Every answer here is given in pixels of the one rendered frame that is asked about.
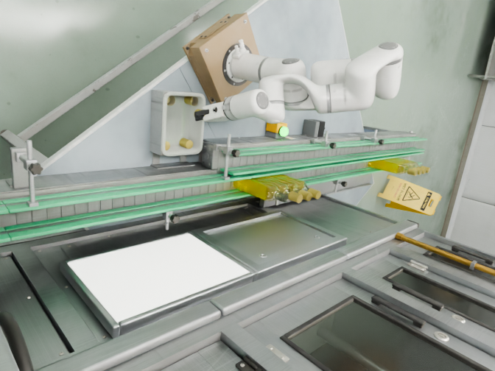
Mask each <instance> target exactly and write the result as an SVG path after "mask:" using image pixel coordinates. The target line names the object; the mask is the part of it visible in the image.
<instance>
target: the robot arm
mask: <svg viewBox="0 0 495 371"><path fill-rule="evenodd" d="M403 56H404V50H403V48H402V47H401V45H399V44H398V43H394V42H385V43H380V44H379V45H378V46H375V47H373V48H372V49H370V50H369V51H367V52H366V53H364V54H361V55H360V56H358V57H357V58H351V59H340V60H322V61H318V62H316V63H314V64H313V65H312V67H311V80H309V79H307V78H306V67H305V65H304V63H303V61H302V60H300V59H298V58H275V57H266V56H261V55H257V54H249V51H248V50H246V49H245V47H244V43H243V39H241V40H239V48H238V46H235V49H234V50H233V51H232V52H231V53H230V54H229V56H228V59H227V63H226V71H227V74H228V76H229V78H230V79H231V80H232V81H234V82H242V81H243V80H248V81H251V82H257V83H259V89H254V90H251V91H247V92H244V93H239V94H237V95H234V96H229V97H227V98H226V99H225V100H224V102H218V103H215V104H212V105H206V106H204V107H203V108H202V110H199V111H196V112H194V117H195V121H200V120H203V121H206V122H212V121H228V120H231V121H236V120H239V119H246V118H249V117H256V118H258V119H261V120H263V121H266V122H267V123H269V124H277V123H280V122H282V121H283V120H284V117H285V110H291V111H299V110H316V111H317V112H318V113H319V114H324V113H339V112H348V111H356V110H365V109H368V108H369V107H370V106H371V105H372V104H373V101H374V97H375V96H376V97H378V98H380V99H384V100H386V99H393V98H394V97H395V96H396V95H397V93H398V92H399V87H400V83H401V68H402V61H403ZM307 93H308V94H307ZM204 115H205V116H204Z"/></svg>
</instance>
